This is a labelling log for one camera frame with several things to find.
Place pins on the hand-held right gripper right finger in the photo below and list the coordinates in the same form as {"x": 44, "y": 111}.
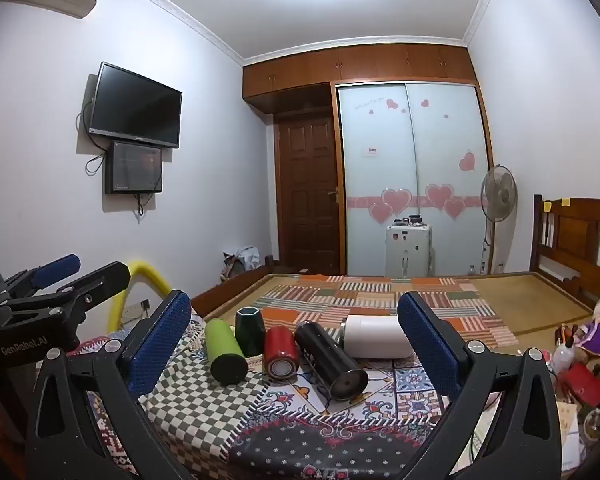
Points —
{"x": 430, "y": 347}

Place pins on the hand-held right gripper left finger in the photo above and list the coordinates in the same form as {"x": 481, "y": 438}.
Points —
{"x": 157, "y": 345}

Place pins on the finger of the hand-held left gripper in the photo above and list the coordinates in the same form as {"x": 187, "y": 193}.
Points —
{"x": 107, "y": 278}
{"x": 55, "y": 266}

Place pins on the white cup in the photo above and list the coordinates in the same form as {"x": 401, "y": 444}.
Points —
{"x": 375, "y": 336}

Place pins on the light green cup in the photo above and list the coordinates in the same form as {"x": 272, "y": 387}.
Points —
{"x": 222, "y": 350}

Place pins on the dark green faceted cup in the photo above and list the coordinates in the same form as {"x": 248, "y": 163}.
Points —
{"x": 250, "y": 332}

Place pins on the black cup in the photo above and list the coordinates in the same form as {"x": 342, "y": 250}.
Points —
{"x": 325, "y": 355}

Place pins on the red cup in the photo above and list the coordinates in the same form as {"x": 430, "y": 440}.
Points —
{"x": 280, "y": 347}

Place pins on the yellow foam tube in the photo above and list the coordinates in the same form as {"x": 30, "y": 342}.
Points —
{"x": 145, "y": 272}

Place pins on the colourful tile-pattern cloth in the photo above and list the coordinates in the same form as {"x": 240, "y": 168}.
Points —
{"x": 405, "y": 390}

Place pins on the green checkered cloth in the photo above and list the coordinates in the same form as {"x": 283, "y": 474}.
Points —
{"x": 190, "y": 410}

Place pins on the patchwork blanket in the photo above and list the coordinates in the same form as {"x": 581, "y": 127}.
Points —
{"x": 360, "y": 297}

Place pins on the bag with grey cloth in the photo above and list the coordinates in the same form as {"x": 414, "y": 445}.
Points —
{"x": 240, "y": 262}

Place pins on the clear plastic bottle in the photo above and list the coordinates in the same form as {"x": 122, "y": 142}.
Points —
{"x": 562, "y": 357}

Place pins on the dark floral cloth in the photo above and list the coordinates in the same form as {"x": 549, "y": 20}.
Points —
{"x": 305, "y": 445}

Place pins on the red box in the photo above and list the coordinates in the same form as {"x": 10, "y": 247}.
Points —
{"x": 585, "y": 385}

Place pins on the standing fan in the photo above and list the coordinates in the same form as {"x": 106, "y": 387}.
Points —
{"x": 500, "y": 192}

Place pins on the wooden bed headboard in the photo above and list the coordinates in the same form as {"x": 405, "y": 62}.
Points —
{"x": 580, "y": 240}

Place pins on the glass wardrobe with heart stickers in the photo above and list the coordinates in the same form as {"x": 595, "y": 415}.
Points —
{"x": 415, "y": 160}

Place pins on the brown wooden door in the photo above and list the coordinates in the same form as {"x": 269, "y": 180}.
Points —
{"x": 307, "y": 195}

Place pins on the wooden overhead cabinet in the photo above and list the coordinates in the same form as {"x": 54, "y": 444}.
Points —
{"x": 360, "y": 67}

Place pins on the wall socket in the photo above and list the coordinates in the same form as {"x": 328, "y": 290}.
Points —
{"x": 136, "y": 310}

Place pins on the small black wall monitor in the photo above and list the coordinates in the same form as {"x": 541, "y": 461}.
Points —
{"x": 132, "y": 167}

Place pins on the wall-mounted black television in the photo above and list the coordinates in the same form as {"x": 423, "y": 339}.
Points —
{"x": 135, "y": 105}

